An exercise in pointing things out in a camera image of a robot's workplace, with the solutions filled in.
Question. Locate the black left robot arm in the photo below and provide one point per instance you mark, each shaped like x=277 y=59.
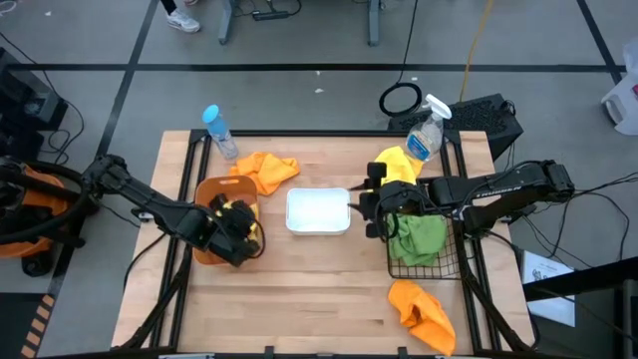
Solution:
x=149 y=199

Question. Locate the orange plastic basket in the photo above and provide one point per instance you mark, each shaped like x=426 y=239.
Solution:
x=249 y=192

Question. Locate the black computer tower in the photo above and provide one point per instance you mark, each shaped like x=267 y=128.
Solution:
x=478 y=117

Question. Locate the person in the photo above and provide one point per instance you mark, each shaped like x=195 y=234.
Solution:
x=184 y=22

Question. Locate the orange shop vacuum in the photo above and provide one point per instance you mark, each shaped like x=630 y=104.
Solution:
x=30 y=194

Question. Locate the blue-capped water bottle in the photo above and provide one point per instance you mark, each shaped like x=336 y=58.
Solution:
x=219 y=132

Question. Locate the white plastic container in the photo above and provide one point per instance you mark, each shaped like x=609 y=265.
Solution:
x=623 y=105

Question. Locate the black equipment box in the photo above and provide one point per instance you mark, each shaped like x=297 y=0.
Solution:
x=25 y=95

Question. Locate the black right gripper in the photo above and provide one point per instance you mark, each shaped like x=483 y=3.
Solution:
x=399 y=199

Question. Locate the black power strip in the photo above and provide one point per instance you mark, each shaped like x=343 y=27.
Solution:
x=269 y=15

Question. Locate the grey desk frame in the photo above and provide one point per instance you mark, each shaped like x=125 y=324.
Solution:
x=225 y=25

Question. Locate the black beam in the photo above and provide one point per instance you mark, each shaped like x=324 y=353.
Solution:
x=588 y=276

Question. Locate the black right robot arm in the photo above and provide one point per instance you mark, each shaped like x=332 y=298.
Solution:
x=498 y=192

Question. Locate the clear spray bottle white trigger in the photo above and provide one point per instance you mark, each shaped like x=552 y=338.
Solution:
x=423 y=139

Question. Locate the orange microfiber towel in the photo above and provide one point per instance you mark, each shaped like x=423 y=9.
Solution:
x=266 y=172
x=423 y=314

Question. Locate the white plastic basket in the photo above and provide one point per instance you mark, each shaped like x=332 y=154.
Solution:
x=319 y=212

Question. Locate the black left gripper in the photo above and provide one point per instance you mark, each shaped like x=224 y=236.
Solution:
x=236 y=219

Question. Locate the white paper sheet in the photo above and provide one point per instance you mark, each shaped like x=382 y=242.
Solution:
x=541 y=269

